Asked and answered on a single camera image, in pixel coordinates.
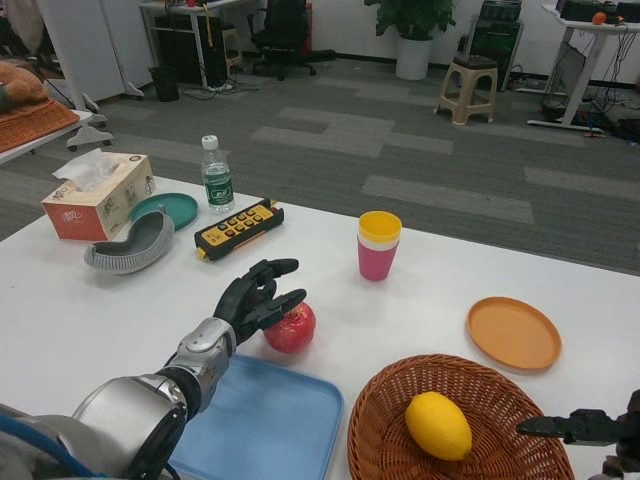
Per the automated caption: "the blue plastic tray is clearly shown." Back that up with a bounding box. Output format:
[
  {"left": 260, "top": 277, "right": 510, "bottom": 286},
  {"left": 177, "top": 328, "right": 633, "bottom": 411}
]
[{"left": 169, "top": 353, "right": 346, "bottom": 480}]

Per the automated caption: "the white office desk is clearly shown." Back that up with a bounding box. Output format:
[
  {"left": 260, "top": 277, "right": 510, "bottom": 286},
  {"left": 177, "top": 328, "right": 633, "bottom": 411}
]
[{"left": 138, "top": 0, "right": 261, "bottom": 91}]

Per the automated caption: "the flat wicker tray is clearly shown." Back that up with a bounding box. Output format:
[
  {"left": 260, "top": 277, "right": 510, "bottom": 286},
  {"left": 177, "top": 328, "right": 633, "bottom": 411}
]
[{"left": 0, "top": 98, "right": 81, "bottom": 154}]

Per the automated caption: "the teal plastic plate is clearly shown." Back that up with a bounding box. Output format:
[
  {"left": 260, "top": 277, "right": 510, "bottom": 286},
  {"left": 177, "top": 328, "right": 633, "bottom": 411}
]
[{"left": 129, "top": 192, "right": 200, "bottom": 232}]

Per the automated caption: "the potted plant white pot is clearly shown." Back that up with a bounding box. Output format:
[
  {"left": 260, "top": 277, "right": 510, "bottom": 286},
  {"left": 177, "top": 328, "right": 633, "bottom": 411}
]
[{"left": 363, "top": 0, "right": 457, "bottom": 81}]

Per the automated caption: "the white wheeled partition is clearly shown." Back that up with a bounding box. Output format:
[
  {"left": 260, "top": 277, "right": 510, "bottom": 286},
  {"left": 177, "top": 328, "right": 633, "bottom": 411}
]
[{"left": 39, "top": 0, "right": 151, "bottom": 151}]

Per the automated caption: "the white side table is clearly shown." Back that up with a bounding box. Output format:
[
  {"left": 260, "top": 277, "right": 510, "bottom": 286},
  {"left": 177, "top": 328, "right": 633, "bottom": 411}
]
[{"left": 0, "top": 109, "right": 94, "bottom": 166}]

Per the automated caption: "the brown stuffed toy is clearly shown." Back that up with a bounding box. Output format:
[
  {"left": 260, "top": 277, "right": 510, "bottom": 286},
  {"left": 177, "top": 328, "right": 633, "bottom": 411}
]
[{"left": 0, "top": 60, "right": 50, "bottom": 114}]

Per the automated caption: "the pink plastic cup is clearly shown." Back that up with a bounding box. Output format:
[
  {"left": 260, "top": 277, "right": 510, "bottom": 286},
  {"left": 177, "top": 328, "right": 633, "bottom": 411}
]
[{"left": 358, "top": 239, "right": 401, "bottom": 281}]

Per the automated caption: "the black office chair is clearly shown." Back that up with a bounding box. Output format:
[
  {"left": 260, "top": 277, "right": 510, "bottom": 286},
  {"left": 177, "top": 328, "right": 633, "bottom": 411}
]
[{"left": 251, "top": 0, "right": 337, "bottom": 82}]

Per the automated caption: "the yellow black remote controller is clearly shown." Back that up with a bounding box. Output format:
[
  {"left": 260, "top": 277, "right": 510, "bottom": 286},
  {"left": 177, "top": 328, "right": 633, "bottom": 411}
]
[{"left": 193, "top": 198, "right": 285, "bottom": 263}]

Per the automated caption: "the black green equipment cabinet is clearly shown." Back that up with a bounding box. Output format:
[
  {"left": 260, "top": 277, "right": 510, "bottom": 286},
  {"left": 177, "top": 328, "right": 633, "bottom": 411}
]
[{"left": 469, "top": 0, "right": 525, "bottom": 91}]

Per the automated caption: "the white plastic cup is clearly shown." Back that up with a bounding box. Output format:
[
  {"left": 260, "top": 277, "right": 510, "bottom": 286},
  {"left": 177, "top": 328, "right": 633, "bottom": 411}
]
[{"left": 357, "top": 234, "right": 402, "bottom": 253}]

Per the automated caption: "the orange tissue box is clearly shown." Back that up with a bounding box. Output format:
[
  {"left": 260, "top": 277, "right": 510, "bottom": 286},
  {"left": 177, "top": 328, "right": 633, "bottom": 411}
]
[{"left": 40, "top": 148, "right": 157, "bottom": 241}]

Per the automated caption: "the grey curved knitted pad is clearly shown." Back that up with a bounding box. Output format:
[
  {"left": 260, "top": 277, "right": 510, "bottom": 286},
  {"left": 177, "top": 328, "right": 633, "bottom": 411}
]
[{"left": 83, "top": 210, "right": 176, "bottom": 276}]

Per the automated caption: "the beige plastic stool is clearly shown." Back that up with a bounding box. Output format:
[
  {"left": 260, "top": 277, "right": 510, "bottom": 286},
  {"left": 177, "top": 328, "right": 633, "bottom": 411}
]
[{"left": 219, "top": 27, "right": 245, "bottom": 69}]

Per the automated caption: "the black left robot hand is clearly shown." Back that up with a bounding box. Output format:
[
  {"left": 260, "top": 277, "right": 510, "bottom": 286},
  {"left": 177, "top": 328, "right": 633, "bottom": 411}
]
[{"left": 212, "top": 258, "right": 308, "bottom": 346}]

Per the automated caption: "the yellow lemon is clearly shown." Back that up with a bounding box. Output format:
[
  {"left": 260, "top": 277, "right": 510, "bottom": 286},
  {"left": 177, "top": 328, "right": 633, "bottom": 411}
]
[{"left": 404, "top": 392, "right": 474, "bottom": 462}]

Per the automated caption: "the orange plastic plate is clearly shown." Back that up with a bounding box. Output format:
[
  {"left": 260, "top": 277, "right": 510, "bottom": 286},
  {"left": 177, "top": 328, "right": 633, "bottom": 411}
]
[{"left": 467, "top": 296, "right": 563, "bottom": 372}]

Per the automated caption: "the white standing desk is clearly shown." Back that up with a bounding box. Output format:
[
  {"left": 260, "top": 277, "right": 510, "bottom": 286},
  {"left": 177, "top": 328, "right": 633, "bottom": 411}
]
[{"left": 517, "top": 0, "right": 640, "bottom": 132}]

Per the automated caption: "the black trash bin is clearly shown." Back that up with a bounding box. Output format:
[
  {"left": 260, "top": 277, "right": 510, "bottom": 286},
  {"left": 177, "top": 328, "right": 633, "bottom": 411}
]
[{"left": 148, "top": 64, "right": 180, "bottom": 103}]

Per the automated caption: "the clear water bottle green label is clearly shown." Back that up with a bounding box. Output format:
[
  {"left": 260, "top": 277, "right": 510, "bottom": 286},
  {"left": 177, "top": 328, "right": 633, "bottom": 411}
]
[{"left": 200, "top": 134, "right": 236, "bottom": 215}]

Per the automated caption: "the red apple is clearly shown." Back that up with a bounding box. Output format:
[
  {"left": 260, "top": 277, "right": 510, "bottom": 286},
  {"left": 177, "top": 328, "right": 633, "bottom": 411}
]
[{"left": 263, "top": 300, "right": 317, "bottom": 355}]

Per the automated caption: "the brown wicker basket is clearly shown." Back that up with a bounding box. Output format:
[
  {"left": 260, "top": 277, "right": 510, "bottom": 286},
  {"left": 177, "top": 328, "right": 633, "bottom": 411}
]
[{"left": 347, "top": 354, "right": 576, "bottom": 480}]

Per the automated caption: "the beige stool brown cushion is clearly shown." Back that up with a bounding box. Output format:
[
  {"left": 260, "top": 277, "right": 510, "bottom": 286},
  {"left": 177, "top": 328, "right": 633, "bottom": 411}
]
[{"left": 433, "top": 54, "right": 500, "bottom": 126}]

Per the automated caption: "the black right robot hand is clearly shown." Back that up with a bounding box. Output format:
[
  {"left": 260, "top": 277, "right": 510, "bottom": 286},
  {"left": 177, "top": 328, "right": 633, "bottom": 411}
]
[{"left": 516, "top": 389, "right": 640, "bottom": 480}]

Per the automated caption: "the blue cable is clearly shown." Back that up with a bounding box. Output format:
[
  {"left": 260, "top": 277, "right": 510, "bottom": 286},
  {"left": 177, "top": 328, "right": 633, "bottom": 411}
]
[{"left": 0, "top": 414, "right": 101, "bottom": 476}]

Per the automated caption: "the yellow plastic cup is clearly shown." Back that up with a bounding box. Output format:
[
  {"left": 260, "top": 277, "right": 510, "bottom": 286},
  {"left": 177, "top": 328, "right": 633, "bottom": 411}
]
[{"left": 357, "top": 210, "right": 403, "bottom": 245}]

